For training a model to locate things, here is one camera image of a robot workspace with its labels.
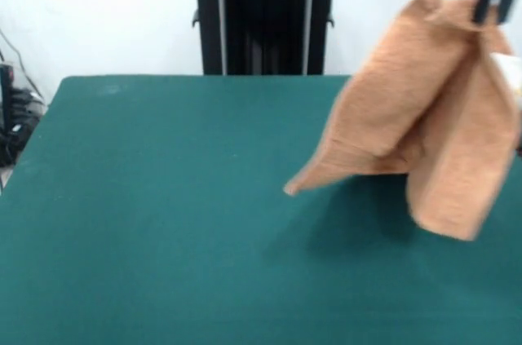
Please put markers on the tan terry towel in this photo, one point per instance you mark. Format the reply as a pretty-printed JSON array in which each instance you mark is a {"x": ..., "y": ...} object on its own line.
[{"x": 408, "y": 96}]

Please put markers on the dark green table cloth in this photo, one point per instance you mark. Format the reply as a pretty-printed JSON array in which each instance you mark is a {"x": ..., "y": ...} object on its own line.
[{"x": 122, "y": 198}]

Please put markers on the black equipment box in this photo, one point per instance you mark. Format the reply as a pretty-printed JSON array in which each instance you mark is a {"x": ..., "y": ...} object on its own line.
[{"x": 6, "y": 96}]

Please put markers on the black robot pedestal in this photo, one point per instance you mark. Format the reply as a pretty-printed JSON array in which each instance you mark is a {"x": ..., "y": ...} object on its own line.
[{"x": 265, "y": 14}]

